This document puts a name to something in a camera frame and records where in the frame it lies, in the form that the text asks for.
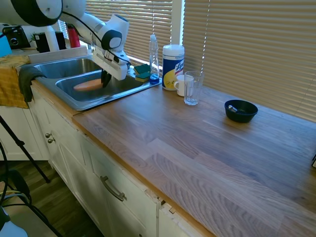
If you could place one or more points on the black bowl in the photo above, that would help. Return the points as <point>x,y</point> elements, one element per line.
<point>240,114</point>

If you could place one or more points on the blue box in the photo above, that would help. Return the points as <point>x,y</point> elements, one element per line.
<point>4,47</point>

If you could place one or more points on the stainless steel double sink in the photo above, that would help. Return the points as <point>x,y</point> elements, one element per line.
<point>81,98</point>

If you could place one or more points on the Lysol wipes canister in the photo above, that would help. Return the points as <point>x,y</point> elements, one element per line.
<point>171,66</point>

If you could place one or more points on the green and yellow sponge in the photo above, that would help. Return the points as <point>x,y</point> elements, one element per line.
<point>142,77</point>
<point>141,68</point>

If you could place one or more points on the wide beige window blind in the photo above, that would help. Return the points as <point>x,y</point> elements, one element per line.
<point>259,44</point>

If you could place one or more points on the black canister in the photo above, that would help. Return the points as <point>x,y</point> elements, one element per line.
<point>42,42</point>
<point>60,40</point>

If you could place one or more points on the clear dish soap bottle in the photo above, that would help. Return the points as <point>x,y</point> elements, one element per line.
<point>153,61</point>

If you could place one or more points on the white kitchen cabinet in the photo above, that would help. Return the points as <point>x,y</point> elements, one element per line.
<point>81,163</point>

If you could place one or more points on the white mug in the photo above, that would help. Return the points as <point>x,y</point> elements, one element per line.
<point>179,85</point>

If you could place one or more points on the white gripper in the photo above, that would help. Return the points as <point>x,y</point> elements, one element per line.
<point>114,67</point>

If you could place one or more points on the black coffee machine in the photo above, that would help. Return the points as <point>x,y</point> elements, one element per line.
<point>16,37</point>

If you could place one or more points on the grey dish cloth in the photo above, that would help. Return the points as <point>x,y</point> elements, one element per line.
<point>26,81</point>

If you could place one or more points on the small green plant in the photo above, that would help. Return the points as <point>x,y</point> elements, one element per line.
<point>32,37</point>

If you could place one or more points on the yellow patterned towel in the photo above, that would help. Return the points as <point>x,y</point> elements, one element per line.
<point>10,81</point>

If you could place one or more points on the red bottle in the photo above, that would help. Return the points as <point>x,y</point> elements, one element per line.
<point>73,37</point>

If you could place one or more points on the round metal cabinet knob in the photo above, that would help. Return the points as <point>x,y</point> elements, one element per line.
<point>48,135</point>
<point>51,141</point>

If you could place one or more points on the clear drinking glass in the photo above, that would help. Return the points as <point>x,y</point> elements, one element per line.
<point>193,91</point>

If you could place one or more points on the orange round plate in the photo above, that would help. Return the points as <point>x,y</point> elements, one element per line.
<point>86,86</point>

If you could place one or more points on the metal utensil in bowl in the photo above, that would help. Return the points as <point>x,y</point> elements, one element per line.
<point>232,108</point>

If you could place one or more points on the black tripod leg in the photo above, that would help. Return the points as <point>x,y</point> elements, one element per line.
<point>22,148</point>

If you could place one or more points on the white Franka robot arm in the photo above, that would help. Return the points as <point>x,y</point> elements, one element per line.
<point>32,11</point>

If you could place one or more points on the narrow beige window blind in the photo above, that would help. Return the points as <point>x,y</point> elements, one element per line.
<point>148,17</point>

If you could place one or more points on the white window frame post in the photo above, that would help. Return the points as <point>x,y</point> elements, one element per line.
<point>178,19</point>

